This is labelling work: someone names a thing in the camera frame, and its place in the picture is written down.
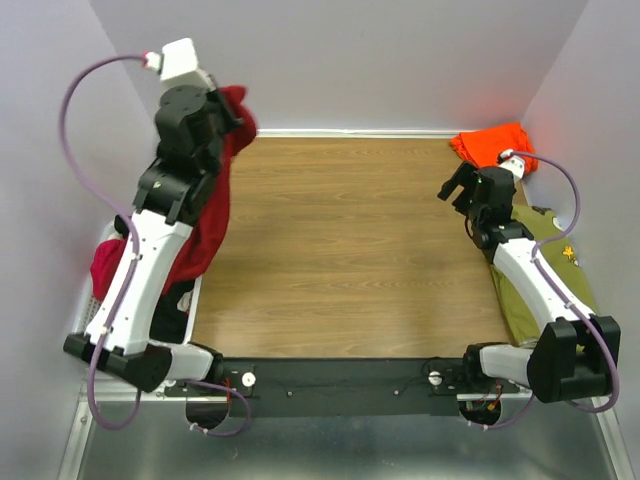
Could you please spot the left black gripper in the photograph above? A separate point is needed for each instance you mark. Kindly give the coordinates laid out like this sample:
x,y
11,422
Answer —
x,y
229,122

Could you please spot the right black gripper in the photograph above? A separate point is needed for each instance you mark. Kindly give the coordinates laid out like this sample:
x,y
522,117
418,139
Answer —
x,y
467,175

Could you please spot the dark red t shirt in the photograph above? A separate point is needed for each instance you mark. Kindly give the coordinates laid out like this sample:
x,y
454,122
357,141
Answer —
x,y
208,235

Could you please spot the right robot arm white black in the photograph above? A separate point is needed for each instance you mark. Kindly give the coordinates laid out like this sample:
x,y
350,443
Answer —
x,y
575,356

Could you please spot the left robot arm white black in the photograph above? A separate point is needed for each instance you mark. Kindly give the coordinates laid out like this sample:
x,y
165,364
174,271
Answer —
x,y
167,206

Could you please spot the folded orange t shirt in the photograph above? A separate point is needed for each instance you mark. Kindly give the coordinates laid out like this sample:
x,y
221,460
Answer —
x,y
482,147

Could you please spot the olive green t shirt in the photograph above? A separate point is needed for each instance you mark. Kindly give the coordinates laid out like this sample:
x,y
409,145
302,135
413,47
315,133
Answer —
x,y
560,255

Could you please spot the pink garment in basket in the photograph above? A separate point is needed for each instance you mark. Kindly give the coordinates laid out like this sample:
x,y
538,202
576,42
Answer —
x,y
104,265

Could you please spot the black garment in basket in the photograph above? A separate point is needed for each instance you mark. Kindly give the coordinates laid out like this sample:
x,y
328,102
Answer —
x,y
176,279

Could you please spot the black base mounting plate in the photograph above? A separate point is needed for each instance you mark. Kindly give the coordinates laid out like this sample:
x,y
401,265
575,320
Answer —
x,y
332,387

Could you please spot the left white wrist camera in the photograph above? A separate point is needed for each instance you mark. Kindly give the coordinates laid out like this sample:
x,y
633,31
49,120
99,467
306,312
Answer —
x,y
180,66

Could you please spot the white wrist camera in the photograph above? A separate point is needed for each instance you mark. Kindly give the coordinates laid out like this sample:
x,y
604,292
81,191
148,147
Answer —
x,y
515,164
180,66

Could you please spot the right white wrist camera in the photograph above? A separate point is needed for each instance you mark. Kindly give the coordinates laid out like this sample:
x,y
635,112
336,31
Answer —
x,y
515,164

